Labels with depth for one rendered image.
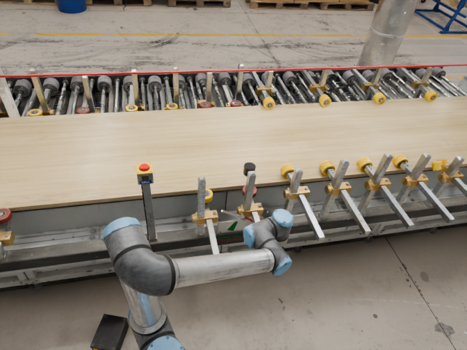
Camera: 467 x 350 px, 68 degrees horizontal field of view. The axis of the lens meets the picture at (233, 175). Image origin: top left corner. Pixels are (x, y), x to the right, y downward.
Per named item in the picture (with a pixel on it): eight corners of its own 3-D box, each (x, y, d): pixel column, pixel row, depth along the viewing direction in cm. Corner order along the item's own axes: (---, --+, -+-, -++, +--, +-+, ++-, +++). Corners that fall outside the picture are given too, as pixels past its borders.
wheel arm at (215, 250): (222, 269, 169) (222, 264, 166) (215, 270, 168) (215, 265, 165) (207, 203, 199) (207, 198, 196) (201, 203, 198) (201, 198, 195)
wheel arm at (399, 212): (412, 228, 181) (415, 223, 179) (406, 229, 180) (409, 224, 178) (365, 164, 216) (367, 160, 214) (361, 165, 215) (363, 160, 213)
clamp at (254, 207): (262, 215, 193) (263, 209, 190) (238, 218, 191) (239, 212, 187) (259, 207, 197) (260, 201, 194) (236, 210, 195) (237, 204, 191)
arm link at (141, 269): (135, 285, 88) (300, 259, 133) (120, 247, 95) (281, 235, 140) (120, 312, 93) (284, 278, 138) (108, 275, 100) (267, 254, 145)
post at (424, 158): (397, 212, 224) (432, 155, 191) (392, 213, 223) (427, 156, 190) (393, 208, 226) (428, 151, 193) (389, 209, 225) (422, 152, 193)
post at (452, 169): (427, 213, 232) (465, 158, 199) (422, 213, 231) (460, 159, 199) (423, 209, 235) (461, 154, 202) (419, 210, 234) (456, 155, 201)
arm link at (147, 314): (142, 357, 146) (103, 262, 94) (129, 321, 157) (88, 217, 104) (176, 339, 152) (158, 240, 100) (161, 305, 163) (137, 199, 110)
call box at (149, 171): (153, 185, 159) (152, 172, 153) (137, 186, 157) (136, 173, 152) (153, 174, 164) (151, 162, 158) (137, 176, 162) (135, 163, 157)
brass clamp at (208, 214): (217, 223, 189) (218, 217, 186) (192, 226, 186) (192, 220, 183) (215, 214, 193) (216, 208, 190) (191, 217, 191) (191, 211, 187)
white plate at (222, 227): (260, 228, 202) (263, 217, 195) (217, 234, 196) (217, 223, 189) (260, 228, 202) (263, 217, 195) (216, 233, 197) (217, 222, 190)
